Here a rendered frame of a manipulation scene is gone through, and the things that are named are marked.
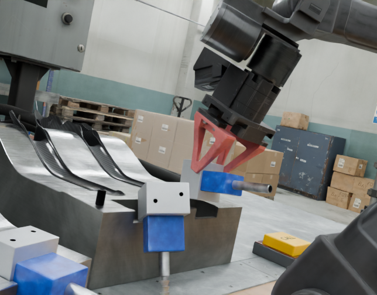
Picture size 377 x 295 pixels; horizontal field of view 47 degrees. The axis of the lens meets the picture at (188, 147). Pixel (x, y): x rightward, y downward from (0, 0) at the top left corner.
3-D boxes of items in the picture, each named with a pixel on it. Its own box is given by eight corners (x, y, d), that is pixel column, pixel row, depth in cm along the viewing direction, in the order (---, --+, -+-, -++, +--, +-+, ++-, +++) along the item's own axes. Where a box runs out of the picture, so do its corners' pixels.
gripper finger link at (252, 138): (181, 158, 62) (214, 101, 59) (212, 165, 67) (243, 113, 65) (210, 185, 57) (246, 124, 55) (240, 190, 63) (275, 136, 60)
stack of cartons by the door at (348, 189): (381, 218, 681) (394, 166, 675) (372, 218, 660) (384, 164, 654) (333, 202, 746) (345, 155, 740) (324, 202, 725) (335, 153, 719)
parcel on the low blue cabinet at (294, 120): (308, 131, 790) (311, 115, 788) (297, 129, 769) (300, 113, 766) (289, 127, 822) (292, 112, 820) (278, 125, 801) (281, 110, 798)
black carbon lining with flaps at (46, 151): (185, 209, 66) (198, 147, 65) (98, 212, 54) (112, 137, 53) (65, 158, 89) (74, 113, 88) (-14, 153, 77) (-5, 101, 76)
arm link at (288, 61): (237, 72, 54) (266, 22, 53) (230, 67, 60) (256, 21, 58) (283, 98, 56) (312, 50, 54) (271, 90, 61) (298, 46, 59)
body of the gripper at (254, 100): (197, 105, 58) (225, 55, 56) (240, 121, 65) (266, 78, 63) (228, 128, 53) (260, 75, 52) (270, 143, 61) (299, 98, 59)
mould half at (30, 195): (230, 263, 66) (249, 177, 65) (88, 291, 47) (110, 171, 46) (62, 181, 100) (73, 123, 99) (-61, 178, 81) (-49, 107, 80)
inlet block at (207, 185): (277, 212, 55) (283, 170, 56) (256, 209, 52) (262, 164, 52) (199, 199, 64) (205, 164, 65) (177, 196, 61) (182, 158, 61)
